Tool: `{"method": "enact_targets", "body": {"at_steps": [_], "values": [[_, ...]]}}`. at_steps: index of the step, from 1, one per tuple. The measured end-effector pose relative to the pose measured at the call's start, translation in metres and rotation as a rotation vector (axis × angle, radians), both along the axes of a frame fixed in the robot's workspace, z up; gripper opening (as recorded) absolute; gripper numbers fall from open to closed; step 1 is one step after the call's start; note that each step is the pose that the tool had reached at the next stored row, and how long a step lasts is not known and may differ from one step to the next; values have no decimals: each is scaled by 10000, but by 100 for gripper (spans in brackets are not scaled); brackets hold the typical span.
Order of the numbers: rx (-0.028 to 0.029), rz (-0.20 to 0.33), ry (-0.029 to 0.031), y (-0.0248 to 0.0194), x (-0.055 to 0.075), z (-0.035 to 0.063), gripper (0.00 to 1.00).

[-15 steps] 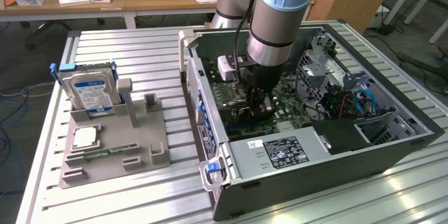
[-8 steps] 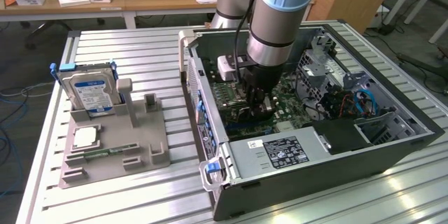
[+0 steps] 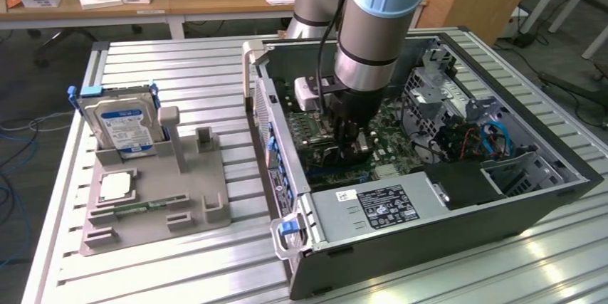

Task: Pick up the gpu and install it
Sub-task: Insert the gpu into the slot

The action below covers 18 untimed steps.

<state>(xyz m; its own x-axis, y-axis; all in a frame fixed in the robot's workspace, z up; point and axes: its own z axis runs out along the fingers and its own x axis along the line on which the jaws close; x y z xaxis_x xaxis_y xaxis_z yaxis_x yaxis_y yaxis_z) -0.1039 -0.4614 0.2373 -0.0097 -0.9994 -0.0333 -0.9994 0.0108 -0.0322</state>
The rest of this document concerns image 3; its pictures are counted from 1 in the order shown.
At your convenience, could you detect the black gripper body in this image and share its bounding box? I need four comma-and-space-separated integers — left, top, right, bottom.
327, 88, 384, 130

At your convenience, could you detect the CPU socket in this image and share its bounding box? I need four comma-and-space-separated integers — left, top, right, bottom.
315, 110, 336, 135

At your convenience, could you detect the green motherboard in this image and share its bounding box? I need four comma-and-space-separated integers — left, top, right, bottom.
279, 79, 428, 191

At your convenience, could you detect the silver chipset heatsink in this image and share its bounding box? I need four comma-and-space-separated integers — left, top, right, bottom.
372, 164, 400, 180

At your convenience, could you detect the metal drive cage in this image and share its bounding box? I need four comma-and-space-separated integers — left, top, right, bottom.
402, 35, 504, 141

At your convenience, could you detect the grey power supply unit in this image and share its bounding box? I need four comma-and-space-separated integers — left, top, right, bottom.
308, 170, 451, 243

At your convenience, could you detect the black plastic shroud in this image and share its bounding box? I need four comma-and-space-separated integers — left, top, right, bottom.
422, 159, 508, 211

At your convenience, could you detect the open black PC case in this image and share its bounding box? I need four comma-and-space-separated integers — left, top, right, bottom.
242, 31, 606, 300

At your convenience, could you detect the grey disk bay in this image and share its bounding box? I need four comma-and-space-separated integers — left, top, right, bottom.
479, 150, 570, 198

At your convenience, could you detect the wooden desk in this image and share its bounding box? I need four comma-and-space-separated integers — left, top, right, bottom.
0, 0, 310, 40

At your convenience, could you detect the grey parts rack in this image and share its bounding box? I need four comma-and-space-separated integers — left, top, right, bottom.
79, 106, 234, 258

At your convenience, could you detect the hard disk with blue caddy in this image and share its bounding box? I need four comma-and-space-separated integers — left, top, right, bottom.
66, 79, 167, 161

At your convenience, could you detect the green RAM stick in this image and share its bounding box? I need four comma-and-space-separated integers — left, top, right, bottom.
111, 199, 184, 216

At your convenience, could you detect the black floor stand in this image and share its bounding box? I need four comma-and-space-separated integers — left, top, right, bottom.
539, 70, 608, 97

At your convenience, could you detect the silver CPU chip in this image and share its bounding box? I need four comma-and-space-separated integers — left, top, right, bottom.
98, 172, 135, 201

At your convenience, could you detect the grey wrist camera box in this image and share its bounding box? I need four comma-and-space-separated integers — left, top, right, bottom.
292, 75, 336, 112

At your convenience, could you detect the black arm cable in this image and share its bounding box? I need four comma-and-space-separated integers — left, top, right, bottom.
316, 0, 351, 105

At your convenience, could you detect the blue wire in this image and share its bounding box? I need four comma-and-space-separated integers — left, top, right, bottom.
479, 122, 518, 158

